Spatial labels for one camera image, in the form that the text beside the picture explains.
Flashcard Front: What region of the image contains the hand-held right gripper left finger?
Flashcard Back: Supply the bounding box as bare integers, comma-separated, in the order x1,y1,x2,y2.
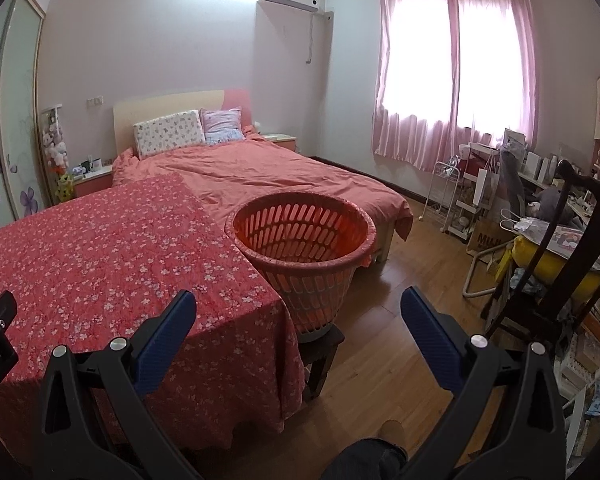
32,290,201,480

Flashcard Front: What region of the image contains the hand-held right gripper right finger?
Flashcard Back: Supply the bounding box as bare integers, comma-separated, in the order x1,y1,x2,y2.
400,286,566,480

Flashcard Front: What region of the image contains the orange plastic laundry basket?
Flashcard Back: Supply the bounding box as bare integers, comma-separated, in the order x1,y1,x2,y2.
224,192,378,336

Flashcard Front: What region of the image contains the red floral bedspread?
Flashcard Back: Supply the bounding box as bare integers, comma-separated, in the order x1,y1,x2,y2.
0,172,306,461

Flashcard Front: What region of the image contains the dark wooden stool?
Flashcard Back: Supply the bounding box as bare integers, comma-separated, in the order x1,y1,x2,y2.
297,327,346,401

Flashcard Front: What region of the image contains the brown paper bag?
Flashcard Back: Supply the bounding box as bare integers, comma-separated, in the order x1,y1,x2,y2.
467,220,511,256

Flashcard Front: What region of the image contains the person's leg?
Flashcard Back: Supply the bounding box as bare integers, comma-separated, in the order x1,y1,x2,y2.
325,420,408,480

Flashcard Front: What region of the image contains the green plush toy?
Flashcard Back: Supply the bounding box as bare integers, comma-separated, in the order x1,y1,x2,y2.
55,172,76,203

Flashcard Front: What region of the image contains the dark wooden chair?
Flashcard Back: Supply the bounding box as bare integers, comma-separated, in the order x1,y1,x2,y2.
482,160,600,356

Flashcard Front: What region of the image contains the white paper shopping bag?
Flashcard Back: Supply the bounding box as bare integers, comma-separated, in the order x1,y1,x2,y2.
472,152,501,208

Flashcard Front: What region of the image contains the pink nightstand with mugs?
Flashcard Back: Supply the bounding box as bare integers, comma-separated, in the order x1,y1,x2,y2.
72,165,115,198

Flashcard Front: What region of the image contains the yellow cushion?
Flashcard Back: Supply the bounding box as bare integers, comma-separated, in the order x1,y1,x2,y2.
512,237,600,301

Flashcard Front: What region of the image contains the pile of boxes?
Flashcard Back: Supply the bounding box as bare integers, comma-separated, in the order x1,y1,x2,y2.
555,330,600,461

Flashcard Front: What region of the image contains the grey mesh office chair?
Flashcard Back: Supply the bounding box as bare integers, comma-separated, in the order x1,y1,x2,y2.
497,150,526,221

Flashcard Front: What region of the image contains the flower print sliding wardrobe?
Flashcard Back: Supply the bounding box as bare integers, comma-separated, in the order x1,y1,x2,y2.
0,0,48,238

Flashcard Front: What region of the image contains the plush toy display tube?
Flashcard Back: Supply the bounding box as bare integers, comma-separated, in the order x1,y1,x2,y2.
40,105,71,176

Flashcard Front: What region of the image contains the cluttered desk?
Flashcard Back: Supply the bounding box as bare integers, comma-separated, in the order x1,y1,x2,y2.
500,130,600,241

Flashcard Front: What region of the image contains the salmon duvet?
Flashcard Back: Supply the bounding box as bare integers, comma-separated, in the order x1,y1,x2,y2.
112,137,413,241

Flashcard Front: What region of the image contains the floral print pillow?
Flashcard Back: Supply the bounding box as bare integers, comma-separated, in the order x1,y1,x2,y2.
132,109,207,157

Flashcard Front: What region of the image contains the pink striped pillow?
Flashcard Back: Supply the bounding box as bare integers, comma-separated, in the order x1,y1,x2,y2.
200,106,246,147

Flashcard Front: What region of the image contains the beige and pink headboard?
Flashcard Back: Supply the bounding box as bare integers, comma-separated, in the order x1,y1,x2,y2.
112,89,253,161

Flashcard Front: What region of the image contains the pink curtain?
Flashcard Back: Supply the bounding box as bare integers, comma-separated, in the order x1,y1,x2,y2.
371,0,540,171

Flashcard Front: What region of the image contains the air conditioner pipe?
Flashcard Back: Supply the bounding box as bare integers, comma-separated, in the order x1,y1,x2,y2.
305,10,336,66

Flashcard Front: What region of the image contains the white metal frame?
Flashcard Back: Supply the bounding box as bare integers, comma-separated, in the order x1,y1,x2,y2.
462,240,511,298

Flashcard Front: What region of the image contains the wooden bed frame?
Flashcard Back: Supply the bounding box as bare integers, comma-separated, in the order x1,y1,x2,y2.
370,220,396,263

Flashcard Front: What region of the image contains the white wire rack cart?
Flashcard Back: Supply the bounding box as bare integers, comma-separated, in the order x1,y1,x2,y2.
432,160,498,238

